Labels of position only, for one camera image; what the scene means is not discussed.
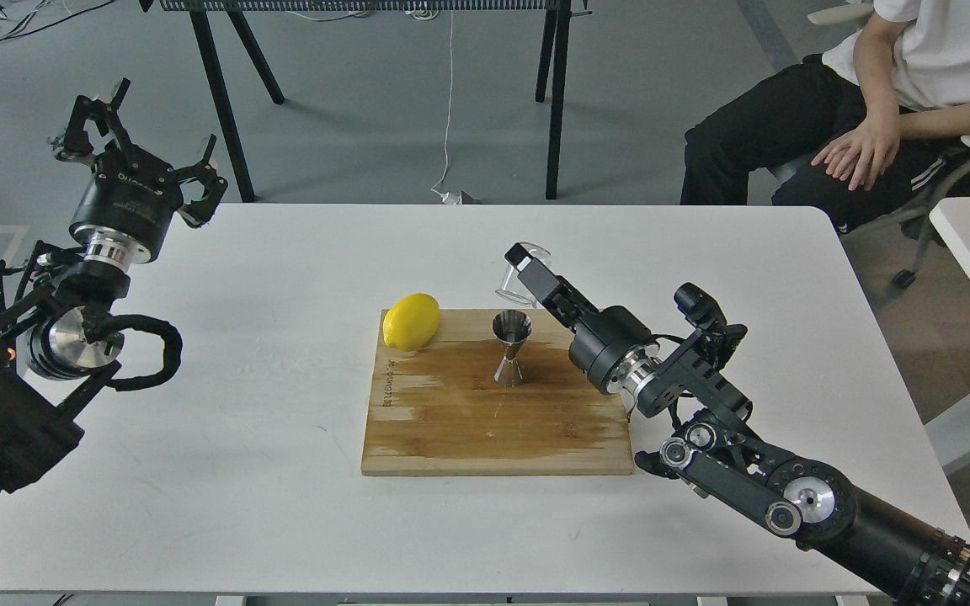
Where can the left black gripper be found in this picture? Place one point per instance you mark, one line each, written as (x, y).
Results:
(136, 206)

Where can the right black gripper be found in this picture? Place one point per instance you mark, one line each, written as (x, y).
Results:
(612, 348)

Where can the clear glass measuring cup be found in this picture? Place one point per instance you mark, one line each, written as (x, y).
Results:
(512, 289)

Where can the steel double jigger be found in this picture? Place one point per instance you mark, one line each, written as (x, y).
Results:
(512, 329)

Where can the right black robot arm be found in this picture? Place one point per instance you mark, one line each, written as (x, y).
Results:
(714, 450)

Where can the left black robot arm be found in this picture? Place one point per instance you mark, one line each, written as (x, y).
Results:
(60, 344)

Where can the person's hand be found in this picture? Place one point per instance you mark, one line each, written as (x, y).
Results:
(861, 155)

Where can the yellow lemon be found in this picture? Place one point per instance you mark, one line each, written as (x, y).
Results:
(411, 322)

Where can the wooden cutting board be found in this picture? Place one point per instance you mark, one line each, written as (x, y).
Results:
(439, 411)

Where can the seated person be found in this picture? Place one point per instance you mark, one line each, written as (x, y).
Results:
(912, 58)

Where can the office chair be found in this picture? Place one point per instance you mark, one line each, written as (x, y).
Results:
(918, 209)

